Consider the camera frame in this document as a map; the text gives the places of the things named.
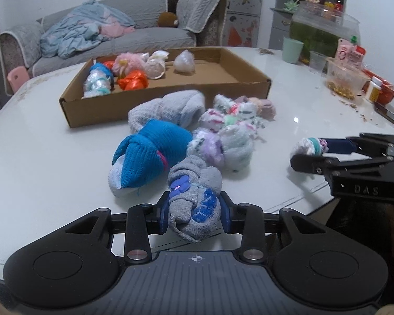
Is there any refrigerator with flower decals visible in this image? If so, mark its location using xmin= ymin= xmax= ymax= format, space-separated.
xmin=194 ymin=0 xmax=265 ymax=48

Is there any small blue sock bundle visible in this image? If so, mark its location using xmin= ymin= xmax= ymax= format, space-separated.
xmin=90 ymin=62 xmax=114 ymax=80

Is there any shallow cardboard box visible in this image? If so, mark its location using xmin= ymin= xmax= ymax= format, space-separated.
xmin=59 ymin=46 xmax=272 ymax=128

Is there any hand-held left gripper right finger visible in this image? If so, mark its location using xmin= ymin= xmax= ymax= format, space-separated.
xmin=219 ymin=191 xmax=322 ymax=264

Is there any glass fish tank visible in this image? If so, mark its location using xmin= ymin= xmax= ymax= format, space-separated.
xmin=289 ymin=1 xmax=361 ymax=61

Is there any pink plastic stool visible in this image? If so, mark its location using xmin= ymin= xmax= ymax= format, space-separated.
xmin=7 ymin=66 xmax=30 ymax=89

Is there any light blue blanket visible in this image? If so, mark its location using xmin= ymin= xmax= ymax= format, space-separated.
xmin=39 ymin=0 xmax=137 ymax=60

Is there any red white snack packet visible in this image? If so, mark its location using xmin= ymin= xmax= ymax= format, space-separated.
xmin=335 ymin=38 xmax=366 ymax=69

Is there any clear bowl of golden nuts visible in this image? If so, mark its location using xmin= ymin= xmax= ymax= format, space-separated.
xmin=325 ymin=57 xmax=370 ymax=101

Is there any white plastic bag bundle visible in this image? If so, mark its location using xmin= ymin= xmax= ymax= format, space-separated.
xmin=144 ymin=50 xmax=170 ymax=80

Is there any green cup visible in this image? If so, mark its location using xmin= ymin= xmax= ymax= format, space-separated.
xmin=282 ymin=37 xmax=304 ymax=64

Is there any white medicine bottle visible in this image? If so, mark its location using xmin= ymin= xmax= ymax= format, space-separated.
xmin=364 ymin=76 xmax=383 ymax=104

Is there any large blue sock bundle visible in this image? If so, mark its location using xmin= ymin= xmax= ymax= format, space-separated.
xmin=108 ymin=119 xmax=193 ymax=198

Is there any pink fluffy bundle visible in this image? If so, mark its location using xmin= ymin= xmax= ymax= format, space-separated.
xmin=112 ymin=52 xmax=147 ymax=77

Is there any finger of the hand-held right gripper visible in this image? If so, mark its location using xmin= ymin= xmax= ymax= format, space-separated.
xmin=317 ymin=133 xmax=394 ymax=155
xmin=291 ymin=154 xmax=392 ymax=176

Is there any grey sofa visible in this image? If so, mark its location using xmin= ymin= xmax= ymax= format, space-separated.
xmin=0 ymin=0 xmax=229 ymax=96

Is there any orange plastic bag bundle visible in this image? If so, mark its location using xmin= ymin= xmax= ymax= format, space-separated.
xmin=117 ymin=70 xmax=149 ymax=91

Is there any small white teal sock bundle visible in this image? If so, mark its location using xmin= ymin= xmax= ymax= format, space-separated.
xmin=289 ymin=137 xmax=329 ymax=179

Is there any clear plastic cup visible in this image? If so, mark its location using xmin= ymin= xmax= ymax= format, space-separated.
xmin=309 ymin=51 xmax=327 ymax=74

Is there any grey white towel sock bundle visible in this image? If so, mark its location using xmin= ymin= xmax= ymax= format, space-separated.
xmin=127 ymin=90 xmax=206 ymax=136

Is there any brown plush toy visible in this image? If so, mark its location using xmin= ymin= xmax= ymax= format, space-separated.
xmin=158 ymin=11 xmax=179 ymax=28

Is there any clear teal plastic bag bundle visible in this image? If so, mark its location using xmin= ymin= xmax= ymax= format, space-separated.
xmin=83 ymin=72 xmax=114 ymax=98

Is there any grey sock bundle blue print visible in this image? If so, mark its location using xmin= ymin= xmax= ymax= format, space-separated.
xmin=167 ymin=155 xmax=223 ymax=243

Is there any white lavender sock bundle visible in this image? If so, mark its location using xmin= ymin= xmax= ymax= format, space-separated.
xmin=186 ymin=129 xmax=224 ymax=166

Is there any pink cloth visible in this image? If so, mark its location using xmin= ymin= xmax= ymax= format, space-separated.
xmin=100 ymin=15 xmax=136 ymax=38

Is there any pink beige sock bundle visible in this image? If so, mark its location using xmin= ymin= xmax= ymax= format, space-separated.
xmin=254 ymin=99 xmax=277 ymax=120

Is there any grey cabinet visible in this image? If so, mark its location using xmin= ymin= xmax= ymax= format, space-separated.
xmin=269 ymin=7 xmax=299 ymax=50

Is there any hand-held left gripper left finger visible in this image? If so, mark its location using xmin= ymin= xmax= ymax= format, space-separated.
xmin=64 ymin=191 xmax=170 ymax=265

